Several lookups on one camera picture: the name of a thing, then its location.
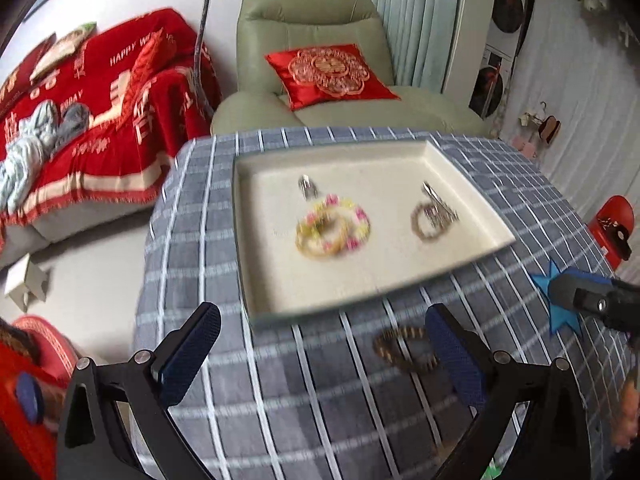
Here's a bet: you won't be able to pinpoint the brown spiral hair tie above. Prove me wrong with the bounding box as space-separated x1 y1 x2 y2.
372 325 441 375

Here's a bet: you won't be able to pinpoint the silver hair clip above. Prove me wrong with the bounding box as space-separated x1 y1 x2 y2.
422 181 459 222

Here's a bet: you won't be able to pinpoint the braided tan bracelet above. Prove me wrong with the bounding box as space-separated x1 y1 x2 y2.
409 199 459 243

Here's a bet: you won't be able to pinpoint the pastel beaded bracelet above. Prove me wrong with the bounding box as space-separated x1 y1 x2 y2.
299 194 372 256

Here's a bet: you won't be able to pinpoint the clear chain hair clip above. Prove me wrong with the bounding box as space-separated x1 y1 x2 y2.
298 174 319 200

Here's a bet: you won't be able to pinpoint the cream jewelry tray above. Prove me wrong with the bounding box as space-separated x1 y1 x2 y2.
231 140 515 325

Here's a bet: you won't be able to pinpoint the red round stool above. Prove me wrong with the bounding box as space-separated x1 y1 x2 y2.
13 315 79 384

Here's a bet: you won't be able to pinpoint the grey checked tablecloth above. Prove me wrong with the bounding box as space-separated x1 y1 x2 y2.
134 127 631 479

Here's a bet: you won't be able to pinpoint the white small stool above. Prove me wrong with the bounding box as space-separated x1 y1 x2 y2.
4 254 48 313

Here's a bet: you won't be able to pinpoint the washing machine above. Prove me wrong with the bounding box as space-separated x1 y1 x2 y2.
470 0 535 122

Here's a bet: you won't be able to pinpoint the light blue clothes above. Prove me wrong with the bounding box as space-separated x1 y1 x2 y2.
1 100 90 214

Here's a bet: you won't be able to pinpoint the red blanket sofa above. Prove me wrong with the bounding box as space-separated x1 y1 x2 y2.
1 8 221 264

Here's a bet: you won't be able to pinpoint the red embroidered cushion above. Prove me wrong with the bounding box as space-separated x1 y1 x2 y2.
265 44 399 112

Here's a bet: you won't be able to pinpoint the white curtain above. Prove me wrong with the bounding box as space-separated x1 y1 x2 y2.
372 0 459 92

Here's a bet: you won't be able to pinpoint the green leather armchair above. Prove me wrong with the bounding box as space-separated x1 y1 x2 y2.
210 0 488 136

